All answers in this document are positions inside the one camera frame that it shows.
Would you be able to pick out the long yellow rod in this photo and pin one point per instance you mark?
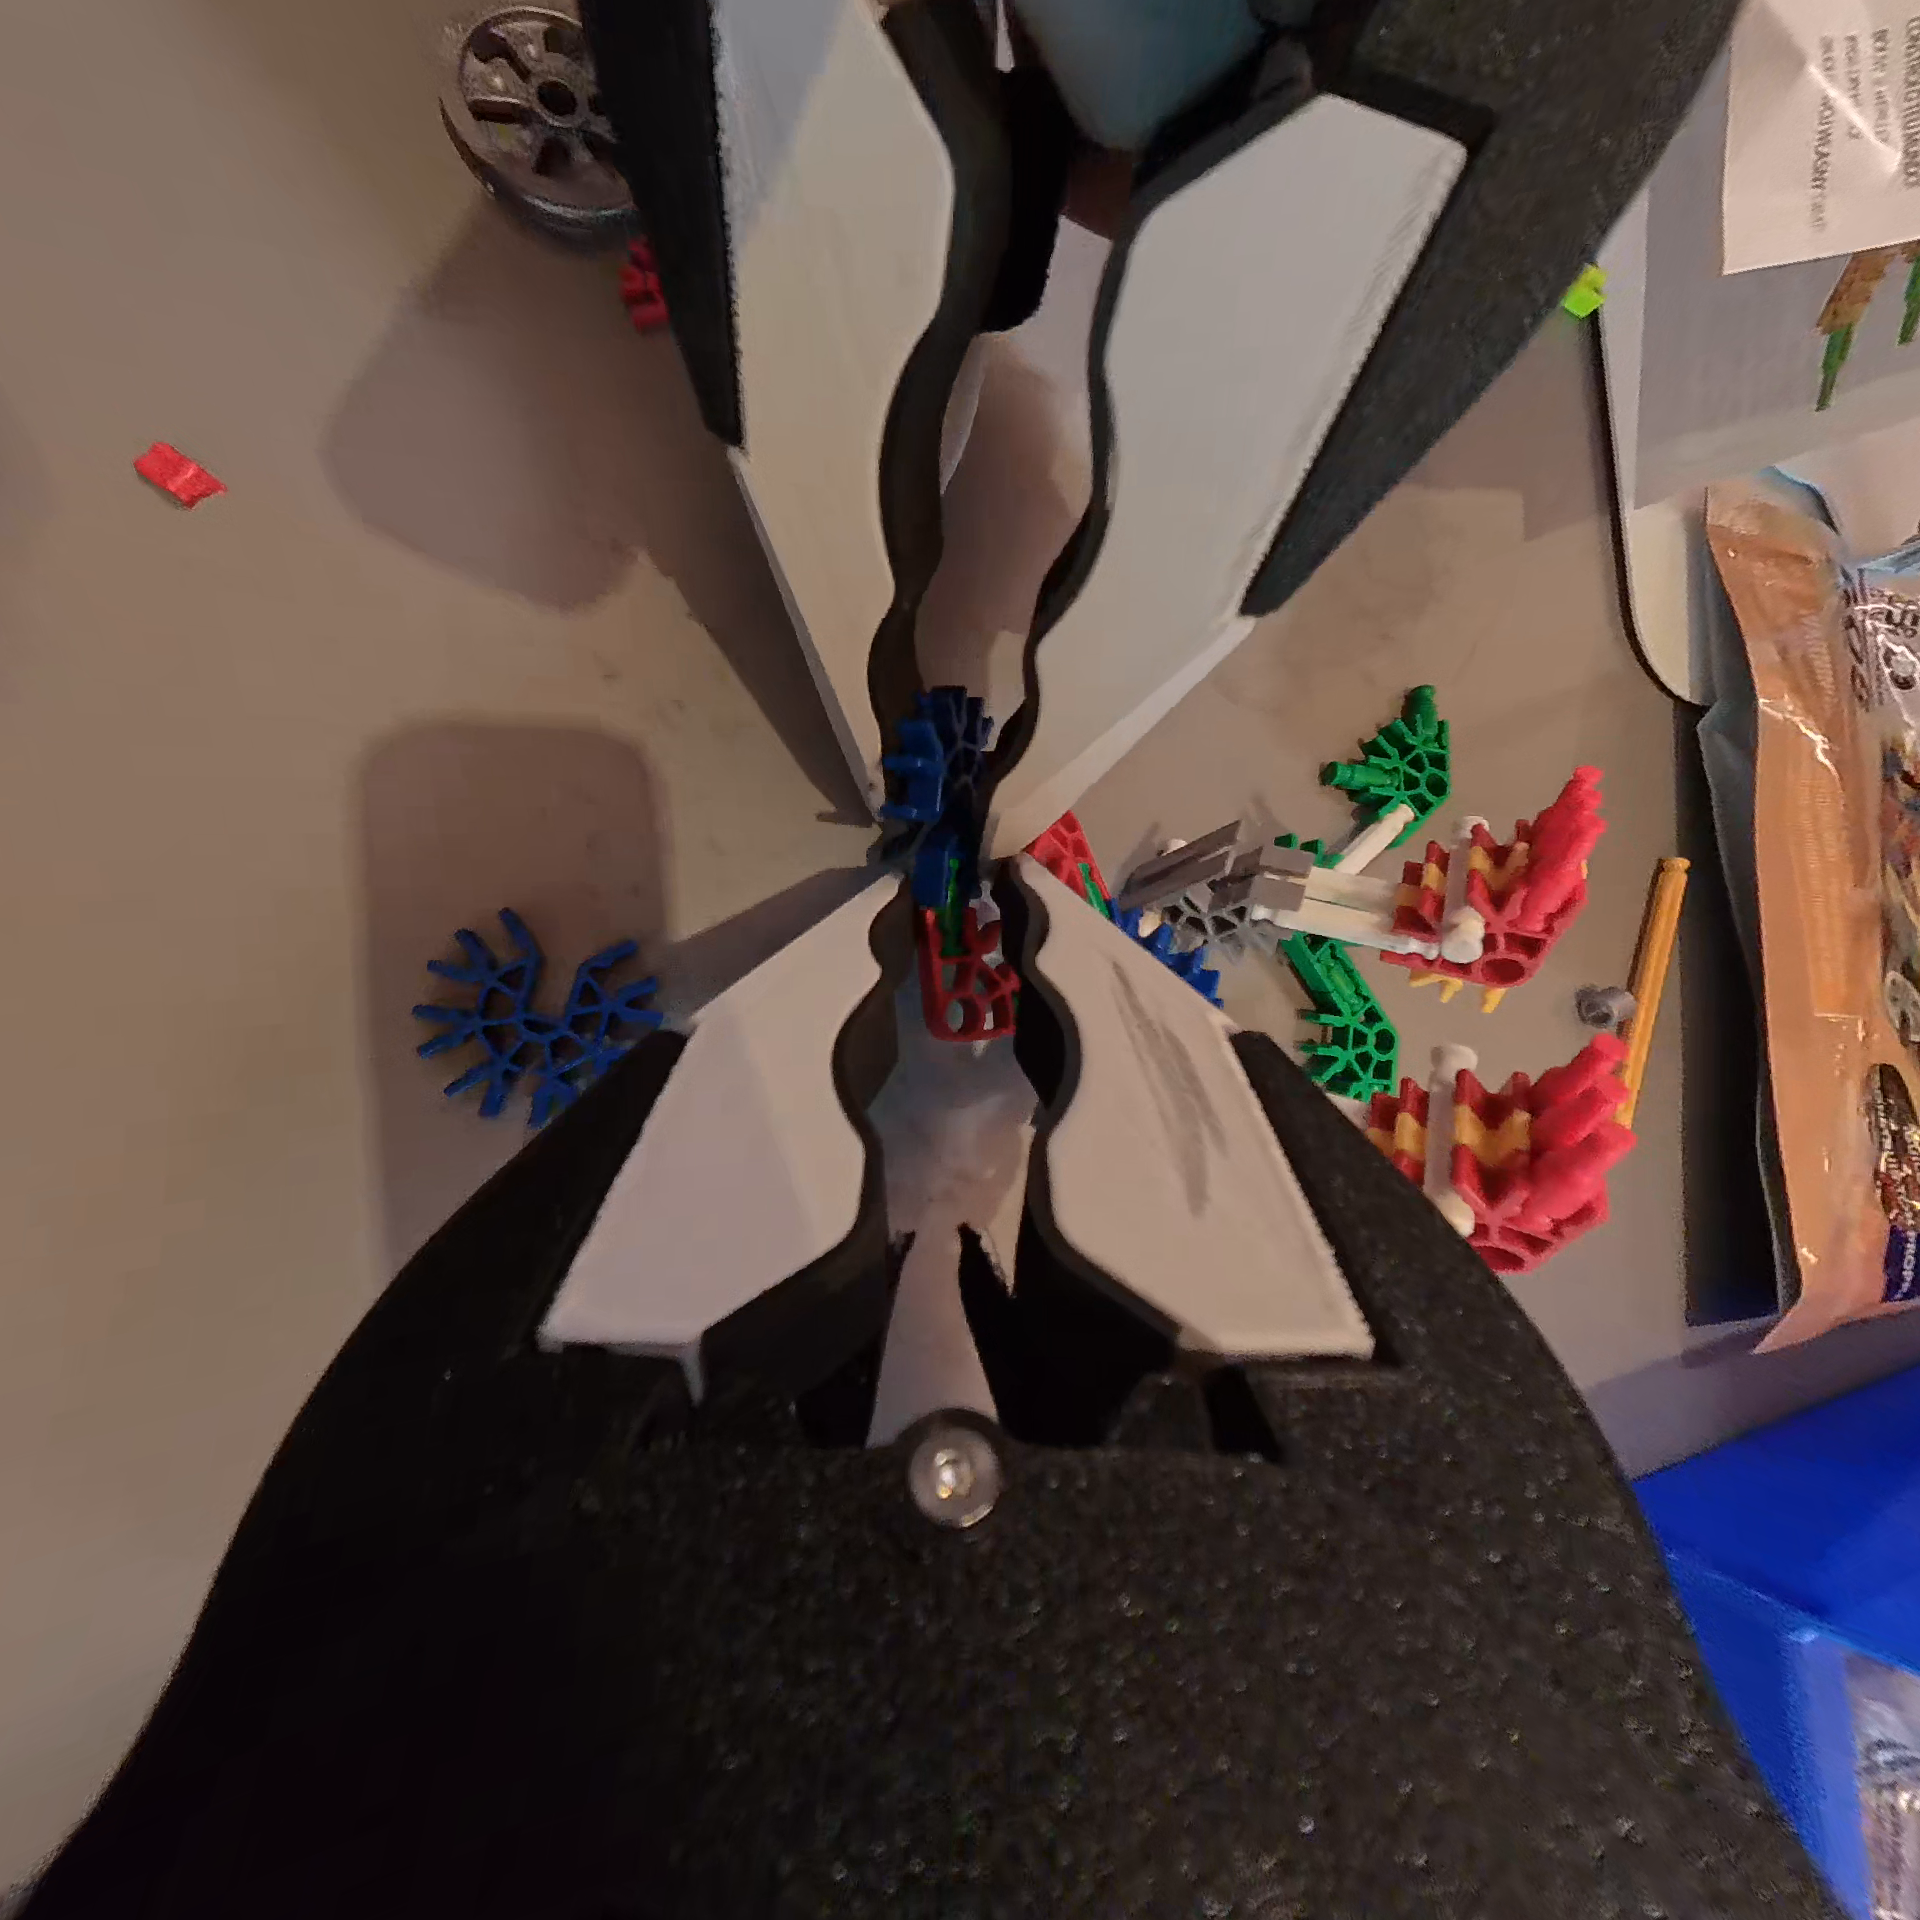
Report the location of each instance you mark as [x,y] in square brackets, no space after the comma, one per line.
[1651,960]

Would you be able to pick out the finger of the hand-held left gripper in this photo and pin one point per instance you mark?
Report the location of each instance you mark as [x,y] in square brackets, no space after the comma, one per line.
[1245,375]
[825,299]

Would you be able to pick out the blue plastic bin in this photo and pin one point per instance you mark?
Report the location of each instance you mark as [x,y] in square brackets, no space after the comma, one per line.
[1771,1575]

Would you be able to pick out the white instruction booklet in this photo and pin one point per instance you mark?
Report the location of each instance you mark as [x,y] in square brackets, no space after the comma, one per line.
[1724,406]

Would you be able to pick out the blue snowflake connector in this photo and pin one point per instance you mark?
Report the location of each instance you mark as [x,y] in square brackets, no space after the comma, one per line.
[524,1021]
[932,751]

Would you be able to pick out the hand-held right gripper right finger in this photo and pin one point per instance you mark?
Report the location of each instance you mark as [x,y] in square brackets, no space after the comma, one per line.
[1184,1184]

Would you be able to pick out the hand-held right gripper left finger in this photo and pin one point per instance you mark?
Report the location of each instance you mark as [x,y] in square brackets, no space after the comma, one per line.
[721,1184]

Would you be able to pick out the colourful construction toy model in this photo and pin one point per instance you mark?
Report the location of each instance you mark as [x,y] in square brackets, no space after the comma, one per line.
[1500,901]

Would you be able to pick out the lime green connector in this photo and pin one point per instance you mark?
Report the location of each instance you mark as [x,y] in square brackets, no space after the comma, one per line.
[1580,290]

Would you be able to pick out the brown plastic bag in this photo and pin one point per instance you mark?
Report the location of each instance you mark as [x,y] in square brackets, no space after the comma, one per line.
[1816,901]

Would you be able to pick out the white foam board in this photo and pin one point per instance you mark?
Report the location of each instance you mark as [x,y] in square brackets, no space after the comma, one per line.
[1673,599]

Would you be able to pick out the grey spoked pulley wheel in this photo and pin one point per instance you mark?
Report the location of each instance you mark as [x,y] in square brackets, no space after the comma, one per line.
[541,120]

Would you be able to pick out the small red clip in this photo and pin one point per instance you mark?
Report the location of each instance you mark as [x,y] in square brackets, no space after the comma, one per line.
[182,474]

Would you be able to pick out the small grey connector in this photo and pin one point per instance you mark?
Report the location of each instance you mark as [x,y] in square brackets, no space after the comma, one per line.
[1605,1006]

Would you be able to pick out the red half snowflake connector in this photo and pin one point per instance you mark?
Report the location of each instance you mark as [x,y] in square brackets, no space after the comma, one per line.
[645,294]

